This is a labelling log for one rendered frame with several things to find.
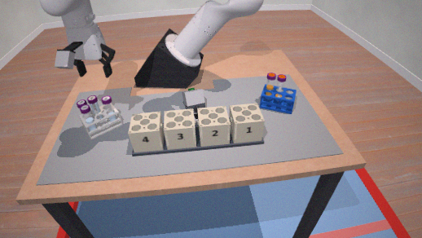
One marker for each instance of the beige bucket adapter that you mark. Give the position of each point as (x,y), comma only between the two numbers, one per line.
(146,132)
(214,126)
(179,129)
(246,125)

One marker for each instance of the blue tube rack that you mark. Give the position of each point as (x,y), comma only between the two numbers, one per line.
(270,102)

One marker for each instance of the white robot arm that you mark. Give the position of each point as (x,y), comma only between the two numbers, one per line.
(185,47)

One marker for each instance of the white tube rack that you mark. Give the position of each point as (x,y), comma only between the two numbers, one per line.
(103,125)

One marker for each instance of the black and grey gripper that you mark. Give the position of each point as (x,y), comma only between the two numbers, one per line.
(93,47)

